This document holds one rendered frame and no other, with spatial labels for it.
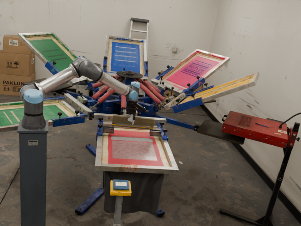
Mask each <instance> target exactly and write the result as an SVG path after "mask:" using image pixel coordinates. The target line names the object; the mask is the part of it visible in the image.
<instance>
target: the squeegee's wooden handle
mask: <svg viewBox="0 0 301 226"><path fill-rule="evenodd" d="M128 118H130V116H122V115H113V119H112V124H116V123H120V124H130V125H132V122H130V121H128ZM154 122H155V119H154V118H144V117H135V121H134V124H133V125H140V126H150V127H152V128H153V127H154Z"/></svg>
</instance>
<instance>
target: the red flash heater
mask: <svg viewBox="0 0 301 226"><path fill-rule="evenodd" d="M255 123H258V124H261V125H258V124H255ZM280 124H282V123H280V122H275V121H271V120H267V119H263V118H259V117H255V116H250V115H247V114H243V113H238V112H234V111H230V112H229V114H228V115H227V117H226V119H225V121H224V122H223V126H222V132H224V133H228V134H232V135H236V136H240V137H243V138H247V139H251V140H255V141H259V142H262V143H266V144H270V145H274V146H277V147H281V148H285V145H286V144H288V147H289V144H290V141H291V138H292V130H291V129H292V128H290V129H287V124H283V125H282V128H279V126H280ZM262 125H264V126H262ZM265 126H267V127H265Z"/></svg>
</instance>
